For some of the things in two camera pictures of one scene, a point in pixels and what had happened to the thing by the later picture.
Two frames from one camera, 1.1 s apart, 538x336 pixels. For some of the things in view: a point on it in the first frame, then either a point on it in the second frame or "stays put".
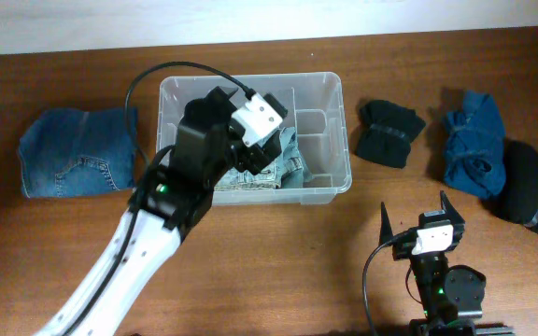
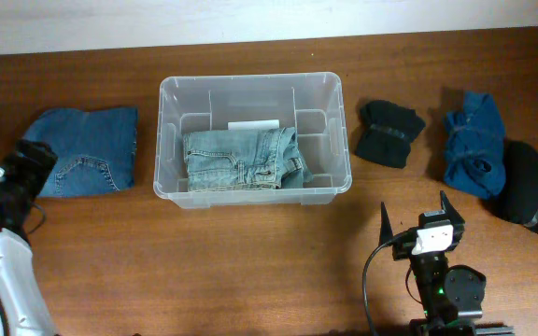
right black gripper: [458, 225] stays put
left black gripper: [257, 154] → [35, 175]
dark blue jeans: [67, 151] stays put
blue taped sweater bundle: [474, 150] stays put
